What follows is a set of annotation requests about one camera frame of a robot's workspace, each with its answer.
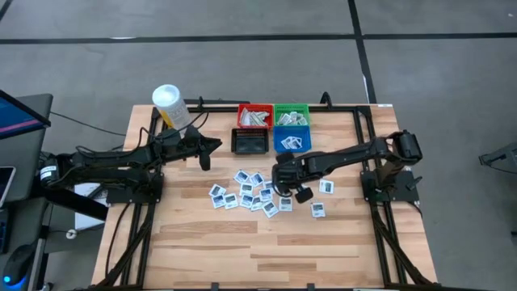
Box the grey metal stand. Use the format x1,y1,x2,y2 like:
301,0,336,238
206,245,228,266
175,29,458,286
479,141,517,175

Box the white paper sheet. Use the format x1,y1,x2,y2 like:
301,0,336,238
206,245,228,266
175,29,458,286
74,181,109,231

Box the black computer monitor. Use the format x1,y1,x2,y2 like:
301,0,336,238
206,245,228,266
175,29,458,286
0,89,52,141

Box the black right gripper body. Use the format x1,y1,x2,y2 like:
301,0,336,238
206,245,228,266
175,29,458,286
271,151,321,194

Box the blue plastic basket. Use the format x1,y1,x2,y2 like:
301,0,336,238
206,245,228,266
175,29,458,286
272,124,313,154

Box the green plastic basket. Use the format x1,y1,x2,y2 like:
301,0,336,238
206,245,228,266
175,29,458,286
273,103,311,127

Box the red plastic basket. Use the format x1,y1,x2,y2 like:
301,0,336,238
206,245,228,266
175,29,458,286
237,103,275,129

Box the black plastic basket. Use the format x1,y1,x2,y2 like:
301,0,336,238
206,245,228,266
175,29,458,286
230,128,271,155

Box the grey workstation cart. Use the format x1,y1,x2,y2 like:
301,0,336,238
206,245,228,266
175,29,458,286
0,93,54,291

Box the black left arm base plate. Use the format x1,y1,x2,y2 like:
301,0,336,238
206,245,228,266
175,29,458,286
105,171,165,205

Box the white wipes canister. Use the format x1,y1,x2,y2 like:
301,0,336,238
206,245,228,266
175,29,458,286
151,83,194,134

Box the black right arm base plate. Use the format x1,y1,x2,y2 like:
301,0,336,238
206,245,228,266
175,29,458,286
360,168,420,203

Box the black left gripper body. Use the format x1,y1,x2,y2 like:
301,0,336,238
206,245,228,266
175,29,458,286
160,125,204,162

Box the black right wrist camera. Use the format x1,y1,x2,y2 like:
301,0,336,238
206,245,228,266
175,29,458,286
294,187,315,205

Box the black support beam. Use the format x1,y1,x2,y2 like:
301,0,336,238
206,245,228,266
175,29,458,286
32,183,109,221

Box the black floor cable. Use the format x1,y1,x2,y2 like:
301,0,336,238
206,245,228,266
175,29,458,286
50,111,127,137

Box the black left camera cable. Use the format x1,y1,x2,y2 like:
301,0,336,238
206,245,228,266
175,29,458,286
137,111,210,142

